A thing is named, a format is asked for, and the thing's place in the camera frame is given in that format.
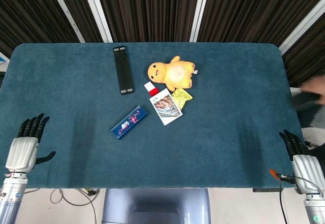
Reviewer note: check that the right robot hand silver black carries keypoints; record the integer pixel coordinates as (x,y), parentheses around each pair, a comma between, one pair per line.
(307,170)

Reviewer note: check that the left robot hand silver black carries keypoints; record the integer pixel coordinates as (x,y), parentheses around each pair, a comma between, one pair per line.
(21,153)

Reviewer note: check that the blue glasses case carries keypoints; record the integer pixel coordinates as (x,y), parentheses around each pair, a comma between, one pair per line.
(129,122)

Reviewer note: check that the right robot arm grey-blue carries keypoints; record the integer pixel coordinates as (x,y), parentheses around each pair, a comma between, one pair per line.
(314,210)

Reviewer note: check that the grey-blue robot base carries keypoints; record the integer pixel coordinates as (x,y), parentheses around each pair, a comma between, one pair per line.
(155,206)

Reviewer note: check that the person in dark clothes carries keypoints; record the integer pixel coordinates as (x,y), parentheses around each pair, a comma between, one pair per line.
(308,99)

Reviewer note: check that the white metal rack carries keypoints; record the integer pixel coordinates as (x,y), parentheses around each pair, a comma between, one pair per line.
(294,90)

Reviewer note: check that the white and blue board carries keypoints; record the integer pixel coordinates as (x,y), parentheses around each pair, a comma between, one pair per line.
(3,62)

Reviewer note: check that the blue table cloth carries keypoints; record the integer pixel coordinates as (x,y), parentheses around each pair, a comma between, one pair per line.
(203,145)

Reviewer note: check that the yellow crumpled wrapper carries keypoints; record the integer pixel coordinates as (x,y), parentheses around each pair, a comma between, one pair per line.
(183,97)

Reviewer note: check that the red and white eraser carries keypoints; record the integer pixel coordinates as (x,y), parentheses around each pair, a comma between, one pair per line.
(151,89)

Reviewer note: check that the illustrated card pack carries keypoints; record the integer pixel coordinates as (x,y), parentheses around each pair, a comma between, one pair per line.
(166,108)

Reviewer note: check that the yellow plush toy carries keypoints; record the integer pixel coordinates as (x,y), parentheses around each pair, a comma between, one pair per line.
(175,72)

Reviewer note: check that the dark brown curtain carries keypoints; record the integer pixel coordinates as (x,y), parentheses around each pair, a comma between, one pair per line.
(152,8)

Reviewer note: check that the black table bracket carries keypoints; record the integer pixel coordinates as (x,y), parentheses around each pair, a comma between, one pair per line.
(266,190)

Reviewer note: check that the white frame post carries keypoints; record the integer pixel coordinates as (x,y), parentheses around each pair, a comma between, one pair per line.
(67,12)
(97,10)
(302,27)
(200,10)

